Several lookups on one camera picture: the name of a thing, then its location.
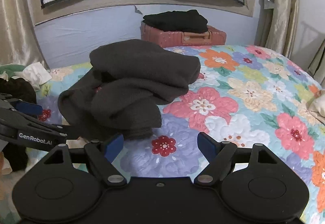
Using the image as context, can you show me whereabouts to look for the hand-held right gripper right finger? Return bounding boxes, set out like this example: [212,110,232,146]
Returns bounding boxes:
[194,132,278,187]

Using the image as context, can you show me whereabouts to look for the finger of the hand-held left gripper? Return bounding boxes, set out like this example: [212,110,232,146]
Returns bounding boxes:
[0,112,88,142]
[0,98,43,119]

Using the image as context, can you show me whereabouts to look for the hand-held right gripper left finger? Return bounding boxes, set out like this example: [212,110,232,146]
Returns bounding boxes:
[44,134,127,187]

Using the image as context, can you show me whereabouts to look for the dark grey towel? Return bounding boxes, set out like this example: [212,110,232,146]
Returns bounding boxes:
[58,39,202,141]

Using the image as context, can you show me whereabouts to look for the black folded clothes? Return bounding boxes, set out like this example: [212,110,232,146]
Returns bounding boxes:
[142,9,209,34]

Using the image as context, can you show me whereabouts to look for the black cloth pile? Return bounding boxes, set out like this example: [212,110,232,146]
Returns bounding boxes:
[0,77,37,172]

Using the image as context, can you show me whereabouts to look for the white crumpled cloth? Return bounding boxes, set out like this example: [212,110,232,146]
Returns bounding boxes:
[22,62,52,91]

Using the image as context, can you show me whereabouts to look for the green cloth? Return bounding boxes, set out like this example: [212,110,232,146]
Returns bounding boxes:
[0,64,26,80]

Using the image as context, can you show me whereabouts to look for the floral quilted bedspread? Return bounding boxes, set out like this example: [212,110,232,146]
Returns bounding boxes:
[0,45,325,224]

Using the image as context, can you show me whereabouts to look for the beige satin curtain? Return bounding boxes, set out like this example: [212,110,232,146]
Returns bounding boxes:
[259,0,300,57]
[0,0,50,70]

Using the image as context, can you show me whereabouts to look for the pink ribbed suitcase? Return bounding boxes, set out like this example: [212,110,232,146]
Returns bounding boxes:
[140,21,227,48]

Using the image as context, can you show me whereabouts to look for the cream cloth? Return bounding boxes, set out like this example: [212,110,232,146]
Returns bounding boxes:
[308,89,325,136]

